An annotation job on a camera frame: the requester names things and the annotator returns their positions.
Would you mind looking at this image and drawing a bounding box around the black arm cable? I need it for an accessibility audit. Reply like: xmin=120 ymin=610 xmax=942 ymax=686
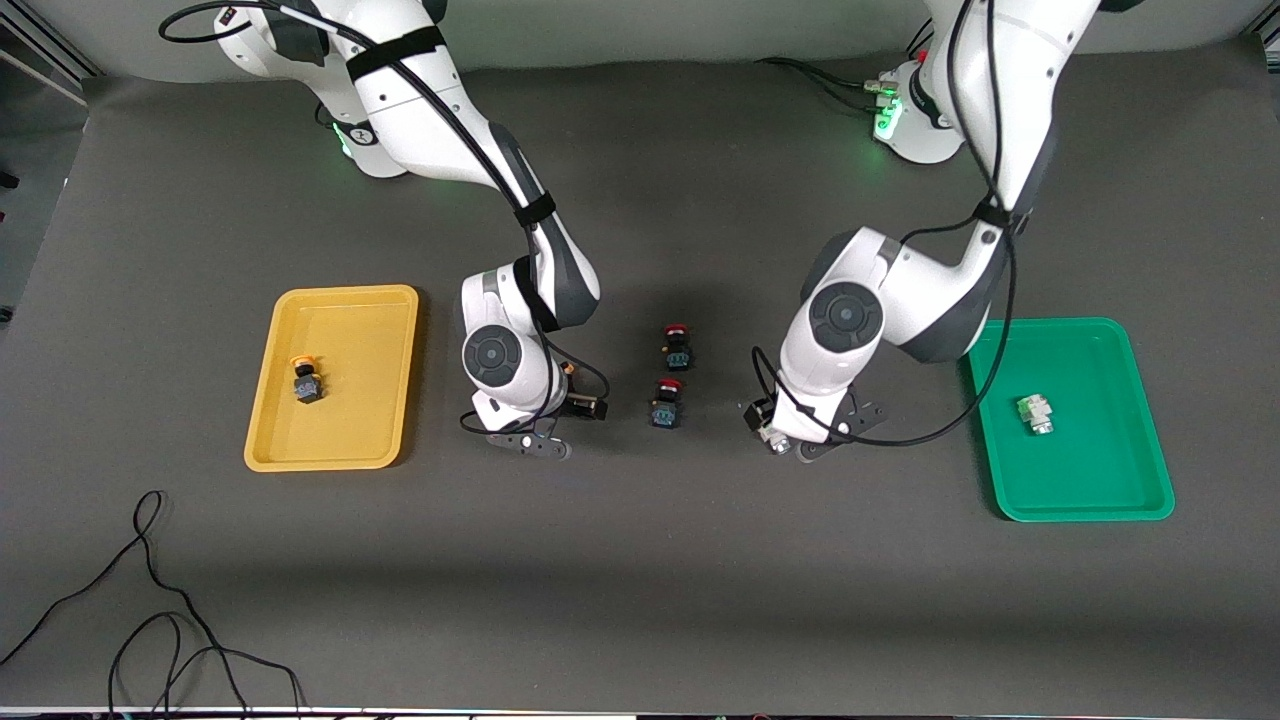
xmin=158 ymin=0 xmax=613 ymax=436
xmin=750 ymin=0 xmax=1021 ymax=448

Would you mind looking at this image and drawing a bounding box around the thin black looped cable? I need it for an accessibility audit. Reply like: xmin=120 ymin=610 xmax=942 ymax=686
xmin=0 ymin=490 xmax=251 ymax=717

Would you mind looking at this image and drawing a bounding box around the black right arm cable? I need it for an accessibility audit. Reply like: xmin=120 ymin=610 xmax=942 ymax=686
xmin=158 ymin=0 xmax=613 ymax=436

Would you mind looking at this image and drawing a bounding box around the yellow plastic tray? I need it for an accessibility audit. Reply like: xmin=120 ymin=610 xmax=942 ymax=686
xmin=245 ymin=285 xmax=421 ymax=471

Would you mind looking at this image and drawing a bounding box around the green plastic tray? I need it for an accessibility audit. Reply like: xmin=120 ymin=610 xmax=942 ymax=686
xmin=965 ymin=317 xmax=1177 ymax=523

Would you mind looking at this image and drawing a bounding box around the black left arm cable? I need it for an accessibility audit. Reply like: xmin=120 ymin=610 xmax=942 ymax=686
xmin=750 ymin=0 xmax=1021 ymax=448

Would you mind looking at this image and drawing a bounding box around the black left base cable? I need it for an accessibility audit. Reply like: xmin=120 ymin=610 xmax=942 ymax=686
xmin=755 ymin=56 xmax=893 ymax=113

